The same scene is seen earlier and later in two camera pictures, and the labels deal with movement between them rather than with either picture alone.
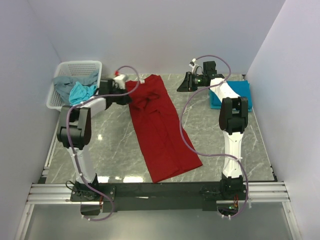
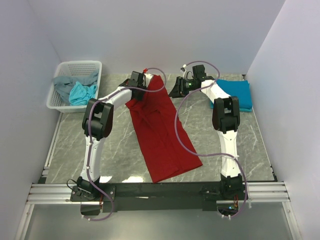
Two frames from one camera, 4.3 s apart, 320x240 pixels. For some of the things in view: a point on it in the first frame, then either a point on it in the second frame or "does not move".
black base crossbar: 158,197 does not move
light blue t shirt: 79,93 does not move
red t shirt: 167,147 does not move
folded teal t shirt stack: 241,88 does not move
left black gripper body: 120,99 → 142,92
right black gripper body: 193,82 → 185,85
